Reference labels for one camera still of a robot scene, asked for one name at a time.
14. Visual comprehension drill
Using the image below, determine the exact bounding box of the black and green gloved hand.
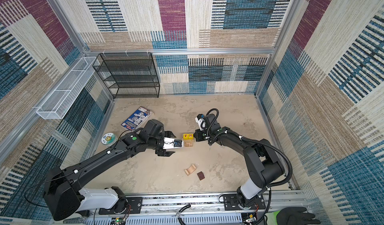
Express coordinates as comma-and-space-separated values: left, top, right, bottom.
265, 207, 321, 225

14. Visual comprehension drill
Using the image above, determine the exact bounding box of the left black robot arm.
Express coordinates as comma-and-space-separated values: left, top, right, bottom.
43, 119, 176, 221

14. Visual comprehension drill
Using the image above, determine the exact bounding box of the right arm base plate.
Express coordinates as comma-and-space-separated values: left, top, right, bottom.
219, 194, 266, 211

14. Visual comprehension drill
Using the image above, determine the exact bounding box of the white wire mesh basket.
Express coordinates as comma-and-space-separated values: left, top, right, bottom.
37, 57, 96, 120

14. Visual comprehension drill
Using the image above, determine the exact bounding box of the plain wood block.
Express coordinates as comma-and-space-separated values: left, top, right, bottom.
183, 139, 195, 143

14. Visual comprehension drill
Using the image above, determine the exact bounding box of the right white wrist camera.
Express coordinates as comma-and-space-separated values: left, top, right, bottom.
195, 114, 207, 131

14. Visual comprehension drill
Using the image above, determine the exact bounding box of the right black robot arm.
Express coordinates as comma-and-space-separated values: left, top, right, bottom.
194, 113, 292, 202

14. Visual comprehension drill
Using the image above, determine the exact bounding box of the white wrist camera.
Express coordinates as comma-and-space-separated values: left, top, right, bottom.
163, 137, 184, 150
195, 114, 207, 131

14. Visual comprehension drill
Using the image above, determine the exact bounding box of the black wire mesh shelf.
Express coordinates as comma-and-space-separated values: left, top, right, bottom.
93, 52, 160, 99

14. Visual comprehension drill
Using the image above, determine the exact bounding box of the wood arch block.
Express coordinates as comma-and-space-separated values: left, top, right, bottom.
184, 164, 197, 176

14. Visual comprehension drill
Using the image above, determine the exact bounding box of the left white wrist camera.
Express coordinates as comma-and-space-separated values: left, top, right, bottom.
163, 137, 184, 150

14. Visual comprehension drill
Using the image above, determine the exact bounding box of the blue paperback comic book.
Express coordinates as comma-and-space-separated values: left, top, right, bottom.
122, 107, 153, 131

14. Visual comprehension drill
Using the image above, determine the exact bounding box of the black corrugated cable hose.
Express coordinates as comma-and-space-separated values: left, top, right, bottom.
205, 108, 293, 225

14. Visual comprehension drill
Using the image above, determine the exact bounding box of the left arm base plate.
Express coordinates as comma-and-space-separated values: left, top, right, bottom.
122, 197, 143, 215

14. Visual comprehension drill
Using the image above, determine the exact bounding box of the dark red triangular block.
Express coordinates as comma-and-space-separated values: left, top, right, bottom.
197, 172, 205, 181

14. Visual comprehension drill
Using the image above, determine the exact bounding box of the round tin can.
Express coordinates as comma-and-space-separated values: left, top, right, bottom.
101, 133, 116, 146

